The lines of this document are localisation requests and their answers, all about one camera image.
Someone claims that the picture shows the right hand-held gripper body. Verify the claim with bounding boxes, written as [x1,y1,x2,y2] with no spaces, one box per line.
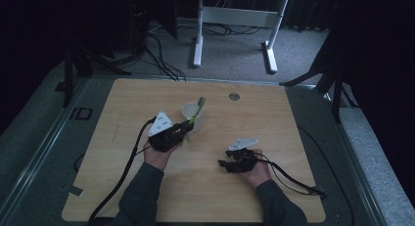
[224,137,262,174]

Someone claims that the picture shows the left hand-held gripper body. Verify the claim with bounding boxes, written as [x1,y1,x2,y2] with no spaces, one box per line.
[147,110,188,154]

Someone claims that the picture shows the white cup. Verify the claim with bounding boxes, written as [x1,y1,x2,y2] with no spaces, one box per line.
[181,102,206,143]

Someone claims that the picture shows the green toothbrush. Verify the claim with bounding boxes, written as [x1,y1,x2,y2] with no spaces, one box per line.
[178,96,207,147]

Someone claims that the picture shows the person's right hand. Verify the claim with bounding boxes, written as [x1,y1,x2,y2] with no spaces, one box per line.
[239,149,273,189]

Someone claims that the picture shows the person's left hand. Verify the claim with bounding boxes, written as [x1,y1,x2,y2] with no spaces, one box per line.
[142,141,179,172]

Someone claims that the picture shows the grey tape strip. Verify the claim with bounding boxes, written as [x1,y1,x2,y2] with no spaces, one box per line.
[61,184,85,198]

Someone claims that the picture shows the black metal stand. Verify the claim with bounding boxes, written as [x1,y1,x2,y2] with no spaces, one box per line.
[279,22,361,124]
[61,22,132,109]

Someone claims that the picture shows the black computer tower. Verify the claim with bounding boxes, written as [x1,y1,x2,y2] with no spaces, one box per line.
[127,0,152,53]

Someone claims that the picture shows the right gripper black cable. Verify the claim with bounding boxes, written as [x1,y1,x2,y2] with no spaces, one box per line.
[256,152,328,199]

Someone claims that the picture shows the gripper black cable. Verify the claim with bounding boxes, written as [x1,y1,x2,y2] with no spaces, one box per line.
[256,152,328,199]
[87,117,157,226]

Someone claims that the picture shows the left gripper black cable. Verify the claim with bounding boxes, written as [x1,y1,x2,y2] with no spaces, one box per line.
[87,117,157,226]

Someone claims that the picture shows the bundle of black floor cables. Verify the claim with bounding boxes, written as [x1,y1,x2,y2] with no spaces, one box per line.
[142,32,188,82]

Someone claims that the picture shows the thin black floor cable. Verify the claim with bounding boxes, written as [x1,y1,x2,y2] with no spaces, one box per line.
[297,125,356,226]

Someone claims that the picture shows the black cables under desk frame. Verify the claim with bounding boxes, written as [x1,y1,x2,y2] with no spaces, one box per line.
[201,22,263,37]

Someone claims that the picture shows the metal floor rail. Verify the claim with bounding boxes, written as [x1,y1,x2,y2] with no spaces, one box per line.
[0,77,90,217]
[324,91,388,226]

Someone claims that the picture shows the white desk frame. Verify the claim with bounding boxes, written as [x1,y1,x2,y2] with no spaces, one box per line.
[192,0,290,74]

